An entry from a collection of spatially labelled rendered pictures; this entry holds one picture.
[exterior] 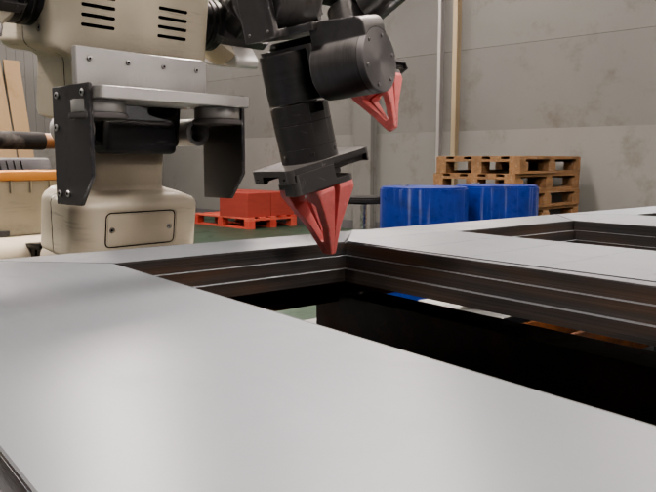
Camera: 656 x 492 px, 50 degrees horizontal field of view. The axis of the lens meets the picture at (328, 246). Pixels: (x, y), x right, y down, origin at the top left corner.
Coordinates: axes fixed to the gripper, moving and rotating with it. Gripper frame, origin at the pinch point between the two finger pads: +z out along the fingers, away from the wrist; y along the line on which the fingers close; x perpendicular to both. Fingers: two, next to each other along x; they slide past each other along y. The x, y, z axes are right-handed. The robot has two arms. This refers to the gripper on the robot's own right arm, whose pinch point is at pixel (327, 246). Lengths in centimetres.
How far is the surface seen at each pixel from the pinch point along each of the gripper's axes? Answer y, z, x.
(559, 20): 655, -9, 393
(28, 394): -36.3, -8.1, -28.2
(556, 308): 2.9, 4.2, -24.3
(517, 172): 480, 113, 340
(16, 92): 286, -64, 1093
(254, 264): -7.0, -0.1, 3.3
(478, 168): 475, 108, 380
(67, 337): -32.2, -7.3, -20.2
